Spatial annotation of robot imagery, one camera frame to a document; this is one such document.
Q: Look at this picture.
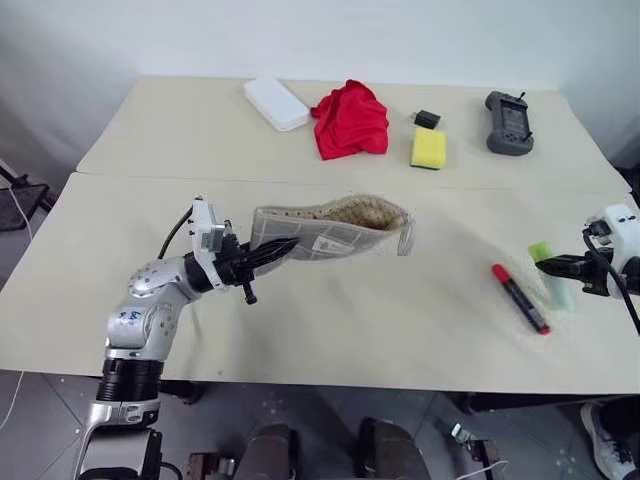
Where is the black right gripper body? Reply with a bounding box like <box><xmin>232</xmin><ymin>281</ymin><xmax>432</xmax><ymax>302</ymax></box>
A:
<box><xmin>581</xmin><ymin>249</ymin><xmax>627</xmax><ymax>299</ymax></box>

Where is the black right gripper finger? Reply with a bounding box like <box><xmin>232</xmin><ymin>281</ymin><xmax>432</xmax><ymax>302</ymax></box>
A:
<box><xmin>538</xmin><ymin>265</ymin><xmax>588</xmax><ymax>279</ymax></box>
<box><xmin>537</xmin><ymin>255</ymin><xmax>588</xmax><ymax>268</ymax></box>

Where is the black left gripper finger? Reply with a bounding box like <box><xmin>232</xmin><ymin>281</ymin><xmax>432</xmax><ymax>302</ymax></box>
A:
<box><xmin>241</xmin><ymin>237</ymin><xmax>302</xmax><ymax>258</ymax></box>
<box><xmin>243</xmin><ymin>249</ymin><xmax>292</xmax><ymax>274</ymax></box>

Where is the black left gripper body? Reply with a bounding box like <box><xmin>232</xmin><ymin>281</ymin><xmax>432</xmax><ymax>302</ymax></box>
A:
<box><xmin>214</xmin><ymin>219</ymin><xmax>261</xmax><ymax>307</ymax></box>

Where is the green capped clear tube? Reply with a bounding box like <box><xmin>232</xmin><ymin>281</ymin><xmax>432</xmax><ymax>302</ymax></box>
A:
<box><xmin>528</xmin><ymin>241</ymin><xmax>577</xmax><ymax>315</ymax></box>

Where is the red marker pen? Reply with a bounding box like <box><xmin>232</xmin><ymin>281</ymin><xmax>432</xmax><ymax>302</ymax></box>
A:
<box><xmin>491</xmin><ymin>263</ymin><xmax>552</xmax><ymax>336</ymax></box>

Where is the white plastic box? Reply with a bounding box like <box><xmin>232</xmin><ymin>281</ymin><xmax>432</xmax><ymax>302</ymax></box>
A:
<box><xmin>243</xmin><ymin>75</ymin><xmax>310</xmax><ymax>133</ymax></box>

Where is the red cloth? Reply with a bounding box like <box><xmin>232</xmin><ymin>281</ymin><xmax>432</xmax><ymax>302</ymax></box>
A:
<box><xmin>309</xmin><ymin>78</ymin><xmax>391</xmax><ymax>162</ymax></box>

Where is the grey handheld controller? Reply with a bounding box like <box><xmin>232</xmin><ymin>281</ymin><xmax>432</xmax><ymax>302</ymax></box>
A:
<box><xmin>483</xmin><ymin>89</ymin><xmax>535</xmax><ymax>156</ymax></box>

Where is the white and black shoe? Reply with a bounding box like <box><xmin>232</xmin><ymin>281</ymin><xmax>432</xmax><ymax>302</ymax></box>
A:
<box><xmin>579</xmin><ymin>402</ymin><xmax>640</xmax><ymax>480</ymax></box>

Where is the yellow and green sponge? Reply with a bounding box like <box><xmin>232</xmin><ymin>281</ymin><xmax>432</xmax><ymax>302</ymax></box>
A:
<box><xmin>409</xmin><ymin>127</ymin><xmax>448</xmax><ymax>171</ymax></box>

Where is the dark rounded shape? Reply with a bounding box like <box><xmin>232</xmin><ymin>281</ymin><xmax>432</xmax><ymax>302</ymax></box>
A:
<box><xmin>355</xmin><ymin>417</ymin><xmax>424</xmax><ymax>480</ymax></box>
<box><xmin>234</xmin><ymin>423</ymin><xmax>301</xmax><ymax>480</ymax></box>

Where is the small black power adapter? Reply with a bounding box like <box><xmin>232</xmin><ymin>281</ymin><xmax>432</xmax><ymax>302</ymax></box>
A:
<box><xmin>412</xmin><ymin>109</ymin><xmax>442</xmax><ymax>131</ymax></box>

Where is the black stand base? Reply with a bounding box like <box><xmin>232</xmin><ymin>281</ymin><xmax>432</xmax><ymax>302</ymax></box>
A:
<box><xmin>0</xmin><ymin>159</ymin><xmax>54</xmax><ymax>234</ymax></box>

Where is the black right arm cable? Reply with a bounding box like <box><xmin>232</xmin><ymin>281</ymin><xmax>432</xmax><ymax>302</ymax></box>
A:
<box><xmin>581</xmin><ymin>222</ymin><xmax>640</xmax><ymax>336</ymax></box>

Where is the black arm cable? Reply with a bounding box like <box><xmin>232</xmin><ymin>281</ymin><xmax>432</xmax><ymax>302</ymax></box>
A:
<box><xmin>158</xmin><ymin>206</ymin><xmax>196</xmax><ymax>261</ymax></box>
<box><xmin>581</xmin><ymin>222</ymin><xmax>640</xmax><ymax>336</ymax></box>

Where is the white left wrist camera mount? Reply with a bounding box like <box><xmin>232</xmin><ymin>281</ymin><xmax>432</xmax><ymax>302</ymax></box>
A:
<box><xmin>188</xmin><ymin>198</ymin><xmax>232</xmax><ymax>291</ymax></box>

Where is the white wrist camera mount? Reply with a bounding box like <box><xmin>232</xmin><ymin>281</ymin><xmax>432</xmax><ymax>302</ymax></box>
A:
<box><xmin>188</xmin><ymin>198</ymin><xmax>232</xmax><ymax>291</ymax></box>
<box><xmin>587</xmin><ymin>203</ymin><xmax>640</xmax><ymax>294</ymax></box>

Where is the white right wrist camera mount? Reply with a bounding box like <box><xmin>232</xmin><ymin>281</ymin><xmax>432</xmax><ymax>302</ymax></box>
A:
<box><xmin>587</xmin><ymin>203</ymin><xmax>640</xmax><ymax>294</ymax></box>

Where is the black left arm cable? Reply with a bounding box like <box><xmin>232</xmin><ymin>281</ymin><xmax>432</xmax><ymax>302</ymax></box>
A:
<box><xmin>158</xmin><ymin>206</ymin><xmax>196</xmax><ymax>261</ymax></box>

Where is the thin white cable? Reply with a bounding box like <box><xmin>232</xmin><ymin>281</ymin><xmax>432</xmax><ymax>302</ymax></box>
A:
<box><xmin>8</xmin><ymin>174</ymin><xmax>32</xmax><ymax>239</ymax></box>

